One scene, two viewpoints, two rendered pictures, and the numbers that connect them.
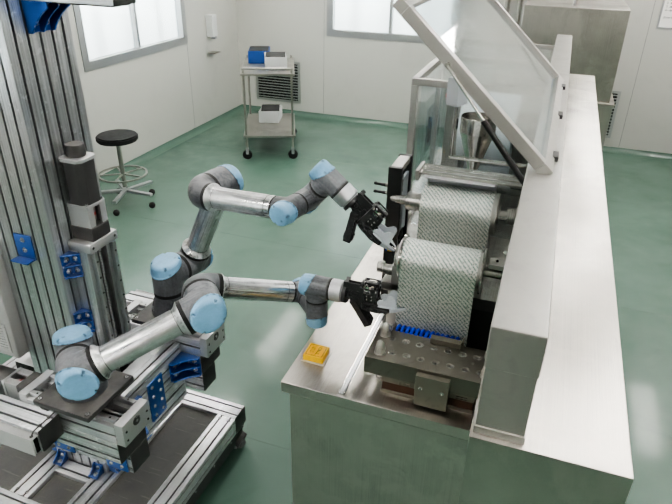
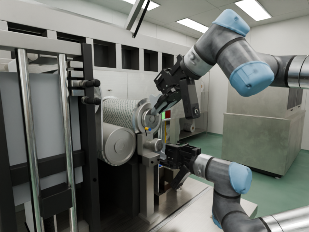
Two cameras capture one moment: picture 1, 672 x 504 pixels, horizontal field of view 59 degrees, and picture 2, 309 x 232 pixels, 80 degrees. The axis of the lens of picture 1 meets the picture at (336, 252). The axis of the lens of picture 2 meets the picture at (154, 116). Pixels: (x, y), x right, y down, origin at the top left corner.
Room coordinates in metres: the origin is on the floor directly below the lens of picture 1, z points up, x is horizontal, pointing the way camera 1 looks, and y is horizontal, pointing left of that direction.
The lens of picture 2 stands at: (2.26, 0.09, 1.36)
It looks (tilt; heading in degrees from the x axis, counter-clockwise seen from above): 9 degrees down; 206
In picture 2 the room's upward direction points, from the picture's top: straight up
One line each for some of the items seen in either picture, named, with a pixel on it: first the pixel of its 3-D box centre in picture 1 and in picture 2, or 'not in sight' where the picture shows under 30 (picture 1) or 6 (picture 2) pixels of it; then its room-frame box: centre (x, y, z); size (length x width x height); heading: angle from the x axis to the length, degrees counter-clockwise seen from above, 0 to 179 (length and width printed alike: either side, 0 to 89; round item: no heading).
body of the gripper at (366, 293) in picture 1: (361, 293); (183, 157); (1.66, -0.09, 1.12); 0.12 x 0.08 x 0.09; 71
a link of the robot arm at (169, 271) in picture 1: (168, 273); not in sight; (1.99, 0.65, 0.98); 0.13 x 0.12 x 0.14; 149
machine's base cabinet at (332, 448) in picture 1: (446, 315); not in sight; (2.55, -0.57, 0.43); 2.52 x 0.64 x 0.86; 161
